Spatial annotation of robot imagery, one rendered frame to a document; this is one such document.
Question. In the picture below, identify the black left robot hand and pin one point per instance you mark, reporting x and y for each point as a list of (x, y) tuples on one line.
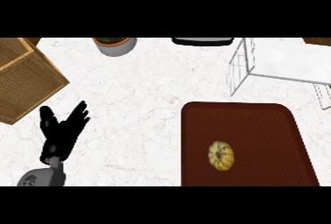
[(62, 134)]

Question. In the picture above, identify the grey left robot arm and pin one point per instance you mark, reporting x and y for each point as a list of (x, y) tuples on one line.
[(43, 176)]

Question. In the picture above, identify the dark red tray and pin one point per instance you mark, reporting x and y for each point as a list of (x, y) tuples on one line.
[(247, 145)]

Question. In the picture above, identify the brown wicker basket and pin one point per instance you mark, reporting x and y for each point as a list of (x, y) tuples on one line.
[(24, 78)]

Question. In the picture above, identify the grey plant pot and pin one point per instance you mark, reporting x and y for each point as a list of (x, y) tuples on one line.
[(115, 46)]

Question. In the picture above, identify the yellow ridged vegetable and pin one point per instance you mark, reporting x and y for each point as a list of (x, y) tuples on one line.
[(220, 155)]

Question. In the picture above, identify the black and grey appliance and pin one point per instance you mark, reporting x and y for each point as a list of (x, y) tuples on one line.
[(203, 41)]

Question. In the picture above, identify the brown wooden object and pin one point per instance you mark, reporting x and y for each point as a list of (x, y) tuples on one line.
[(318, 41)]

